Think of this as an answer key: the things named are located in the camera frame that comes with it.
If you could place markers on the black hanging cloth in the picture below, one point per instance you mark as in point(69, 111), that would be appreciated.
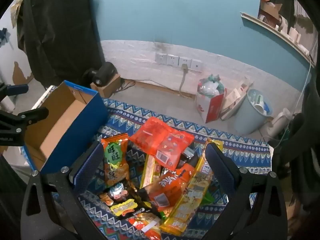
point(60, 25)

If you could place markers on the wooden wall ledge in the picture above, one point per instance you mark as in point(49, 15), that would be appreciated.
point(275, 33)

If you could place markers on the small brown cardboard box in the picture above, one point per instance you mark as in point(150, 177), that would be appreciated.
point(110, 87)

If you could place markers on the red translucent snack bag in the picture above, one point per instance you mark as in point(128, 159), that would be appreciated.
point(160, 137)

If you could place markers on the cardboard box on ledge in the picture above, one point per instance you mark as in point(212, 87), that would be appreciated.
point(270, 10)

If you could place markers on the orange white snack packet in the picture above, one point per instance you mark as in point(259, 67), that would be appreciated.
point(146, 226)

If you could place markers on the blue cardboard box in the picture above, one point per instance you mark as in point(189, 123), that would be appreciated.
point(62, 120)

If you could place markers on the orange black snack bag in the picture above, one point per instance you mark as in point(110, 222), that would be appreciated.
point(170, 187)

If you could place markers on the black round fan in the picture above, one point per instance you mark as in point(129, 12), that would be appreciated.
point(103, 73)

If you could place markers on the flat cardboard packaging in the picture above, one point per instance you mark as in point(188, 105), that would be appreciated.
point(236, 97)

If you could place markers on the long yellow snack packet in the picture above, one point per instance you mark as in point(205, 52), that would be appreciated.
point(192, 205)

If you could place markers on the light blue waste bin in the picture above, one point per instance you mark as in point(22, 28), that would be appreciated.
point(250, 115)

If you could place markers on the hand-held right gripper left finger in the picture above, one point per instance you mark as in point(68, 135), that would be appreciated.
point(86, 170)

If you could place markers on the small black yellow snack packet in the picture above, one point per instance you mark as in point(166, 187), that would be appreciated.
point(123, 207)

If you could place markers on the patterned blue tablecloth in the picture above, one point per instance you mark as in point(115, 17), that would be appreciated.
point(240, 152)

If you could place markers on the orange green snack packet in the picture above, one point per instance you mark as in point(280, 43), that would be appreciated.
point(115, 160)

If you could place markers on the small silver orange snack packet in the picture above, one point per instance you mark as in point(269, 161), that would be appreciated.
point(116, 192)

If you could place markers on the white plastic jug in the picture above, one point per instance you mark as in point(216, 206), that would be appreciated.
point(276, 125)

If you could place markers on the narrow yellow snack packet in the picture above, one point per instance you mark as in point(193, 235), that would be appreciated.
point(150, 170)

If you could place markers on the red white paper bag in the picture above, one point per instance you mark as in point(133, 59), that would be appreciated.
point(211, 102)

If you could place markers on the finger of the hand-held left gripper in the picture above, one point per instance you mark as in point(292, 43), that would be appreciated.
point(35, 115)
point(18, 89)

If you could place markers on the silver black foil snack packet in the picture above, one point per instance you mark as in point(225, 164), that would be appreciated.
point(188, 156)

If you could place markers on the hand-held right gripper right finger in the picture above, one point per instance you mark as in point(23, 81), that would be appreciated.
point(221, 172)

